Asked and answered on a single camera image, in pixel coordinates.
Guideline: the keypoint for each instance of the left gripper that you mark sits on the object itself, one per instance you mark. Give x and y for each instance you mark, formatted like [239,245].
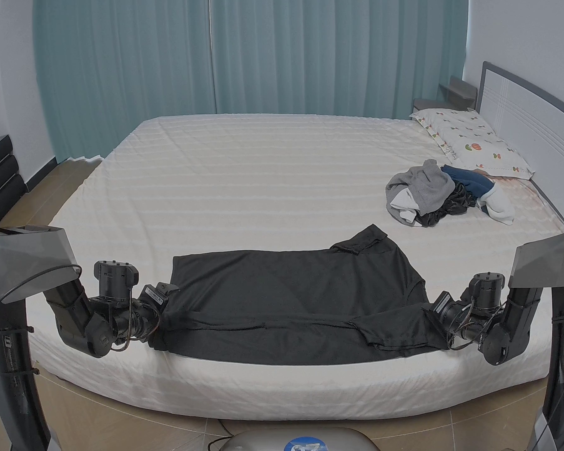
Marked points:
[145,317]

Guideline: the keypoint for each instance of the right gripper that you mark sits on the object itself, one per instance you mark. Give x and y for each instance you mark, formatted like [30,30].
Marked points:
[453,320]

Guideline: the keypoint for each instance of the black T-shirt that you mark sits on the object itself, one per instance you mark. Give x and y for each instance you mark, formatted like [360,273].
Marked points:
[286,289]

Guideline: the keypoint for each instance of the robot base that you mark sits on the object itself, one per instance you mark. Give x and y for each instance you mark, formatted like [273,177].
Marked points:
[296,439]

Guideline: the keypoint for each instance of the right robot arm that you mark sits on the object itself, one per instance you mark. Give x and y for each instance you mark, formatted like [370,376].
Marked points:
[507,341]

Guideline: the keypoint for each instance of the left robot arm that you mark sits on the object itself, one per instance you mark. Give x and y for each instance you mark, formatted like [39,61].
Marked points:
[75,317]

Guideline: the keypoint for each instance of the pile of clothes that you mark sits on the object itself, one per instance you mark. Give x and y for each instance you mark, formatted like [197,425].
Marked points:
[423,190]

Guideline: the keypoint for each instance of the bed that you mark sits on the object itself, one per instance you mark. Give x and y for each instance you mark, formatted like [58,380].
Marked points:
[263,172]

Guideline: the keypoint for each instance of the white printed pillow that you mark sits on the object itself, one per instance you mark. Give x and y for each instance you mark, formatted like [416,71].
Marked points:
[472,141]

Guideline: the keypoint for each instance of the grey bedside table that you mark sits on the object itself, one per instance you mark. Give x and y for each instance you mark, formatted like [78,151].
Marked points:
[458,91]

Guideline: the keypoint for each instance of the blue-green curtain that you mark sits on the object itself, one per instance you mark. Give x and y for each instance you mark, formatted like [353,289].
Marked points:
[310,40]

